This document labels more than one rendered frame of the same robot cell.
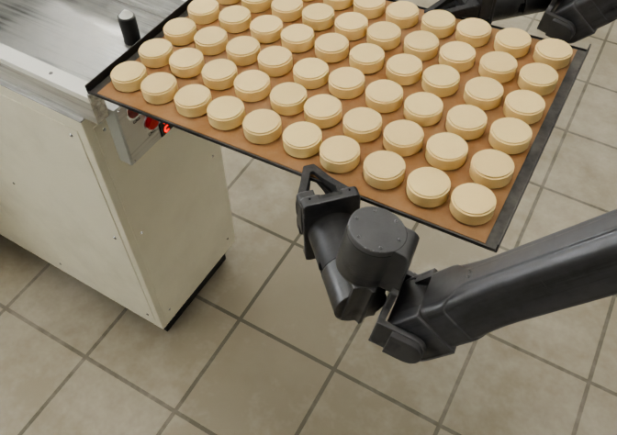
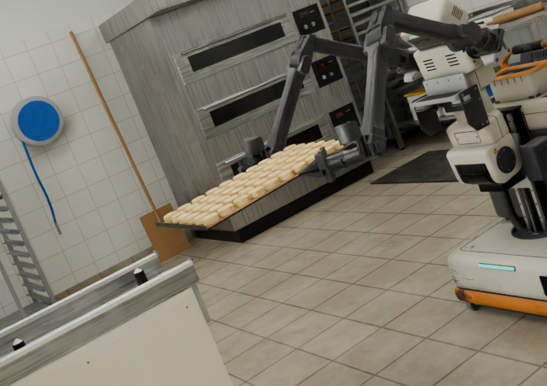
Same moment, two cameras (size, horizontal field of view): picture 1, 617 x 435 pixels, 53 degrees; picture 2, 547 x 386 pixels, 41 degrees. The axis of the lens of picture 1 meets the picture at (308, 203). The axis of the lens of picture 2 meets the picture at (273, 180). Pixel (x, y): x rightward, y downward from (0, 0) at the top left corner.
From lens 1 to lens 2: 200 cm
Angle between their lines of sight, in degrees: 62
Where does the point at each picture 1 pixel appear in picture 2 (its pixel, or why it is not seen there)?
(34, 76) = (155, 282)
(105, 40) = not seen: hidden behind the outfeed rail
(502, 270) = (369, 107)
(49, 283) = not seen: outside the picture
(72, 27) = not seen: hidden behind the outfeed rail
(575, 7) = (273, 148)
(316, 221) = (326, 159)
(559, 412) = (438, 348)
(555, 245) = (369, 91)
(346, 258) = (347, 133)
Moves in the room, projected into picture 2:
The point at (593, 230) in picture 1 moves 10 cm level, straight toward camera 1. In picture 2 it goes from (369, 81) to (386, 79)
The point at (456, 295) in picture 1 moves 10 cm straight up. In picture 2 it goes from (370, 120) to (360, 89)
